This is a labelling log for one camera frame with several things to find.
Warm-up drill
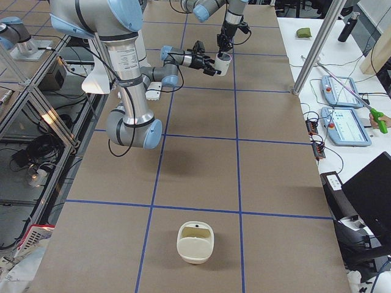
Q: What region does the black laptop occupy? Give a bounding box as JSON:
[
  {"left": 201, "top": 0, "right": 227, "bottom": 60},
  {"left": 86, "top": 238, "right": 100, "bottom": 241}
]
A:
[{"left": 342, "top": 151, "right": 390, "bottom": 244}]

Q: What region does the black water bottle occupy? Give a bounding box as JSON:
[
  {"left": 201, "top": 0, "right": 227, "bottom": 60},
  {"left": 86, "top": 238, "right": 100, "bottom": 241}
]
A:
[{"left": 338, "top": 12, "right": 360, "bottom": 43}]

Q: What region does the black usb hub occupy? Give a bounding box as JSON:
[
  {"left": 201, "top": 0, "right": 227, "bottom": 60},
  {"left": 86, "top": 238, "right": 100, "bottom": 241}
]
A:
[{"left": 305, "top": 118, "right": 326, "bottom": 162}]

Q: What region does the aluminium frame post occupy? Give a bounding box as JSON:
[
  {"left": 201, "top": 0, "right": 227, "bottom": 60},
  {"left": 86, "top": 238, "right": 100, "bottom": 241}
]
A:
[{"left": 292, "top": 0, "right": 346, "bottom": 96}]

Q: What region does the near blue teach pendant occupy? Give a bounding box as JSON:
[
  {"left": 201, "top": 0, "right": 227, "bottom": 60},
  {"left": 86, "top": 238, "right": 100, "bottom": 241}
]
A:
[{"left": 321, "top": 107, "right": 372, "bottom": 147}]

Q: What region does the white ribbed mug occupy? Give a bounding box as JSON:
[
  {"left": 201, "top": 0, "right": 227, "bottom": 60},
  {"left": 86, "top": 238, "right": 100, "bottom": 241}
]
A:
[{"left": 214, "top": 52, "right": 232, "bottom": 76}]

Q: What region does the person's hand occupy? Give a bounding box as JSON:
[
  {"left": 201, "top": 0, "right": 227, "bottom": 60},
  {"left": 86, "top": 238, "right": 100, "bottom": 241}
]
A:
[{"left": 368, "top": 112, "right": 391, "bottom": 129}]

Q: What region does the far blue teach pendant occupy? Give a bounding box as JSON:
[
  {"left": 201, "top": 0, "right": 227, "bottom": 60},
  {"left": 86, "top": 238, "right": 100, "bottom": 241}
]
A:
[{"left": 321, "top": 75, "right": 363, "bottom": 109}]

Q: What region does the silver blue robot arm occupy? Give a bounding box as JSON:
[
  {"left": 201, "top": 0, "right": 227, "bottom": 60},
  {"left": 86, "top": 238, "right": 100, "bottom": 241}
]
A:
[
  {"left": 177, "top": 0, "right": 251, "bottom": 57},
  {"left": 49, "top": 1, "right": 220, "bottom": 149}
]

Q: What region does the cream plastic bin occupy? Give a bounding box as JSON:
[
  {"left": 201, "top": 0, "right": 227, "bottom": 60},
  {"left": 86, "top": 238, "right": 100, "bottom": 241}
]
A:
[{"left": 177, "top": 221, "right": 214, "bottom": 264}]

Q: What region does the metal reacher grabber green handle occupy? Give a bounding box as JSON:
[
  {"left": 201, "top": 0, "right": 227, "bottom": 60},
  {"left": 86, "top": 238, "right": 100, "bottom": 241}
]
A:
[{"left": 317, "top": 62, "right": 388, "bottom": 134}]

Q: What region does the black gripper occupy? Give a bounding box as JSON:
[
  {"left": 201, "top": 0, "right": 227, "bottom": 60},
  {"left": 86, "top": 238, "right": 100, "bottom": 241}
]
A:
[
  {"left": 217, "top": 21, "right": 241, "bottom": 57},
  {"left": 189, "top": 55, "right": 221, "bottom": 76}
]

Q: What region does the blue teach pendant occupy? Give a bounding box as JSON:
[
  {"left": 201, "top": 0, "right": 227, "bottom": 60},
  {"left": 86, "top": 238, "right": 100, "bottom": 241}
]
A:
[
  {"left": 321, "top": 107, "right": 372, "bottom": 147},
  {"left": 321, "top": 75, "right": 363, "bottom": 109}
]

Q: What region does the green cloth pouch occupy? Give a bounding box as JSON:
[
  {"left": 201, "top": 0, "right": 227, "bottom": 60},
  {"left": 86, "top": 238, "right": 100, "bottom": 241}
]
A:
[{"left": 296, "top": 27, "right": 312, "bottom": 38}]

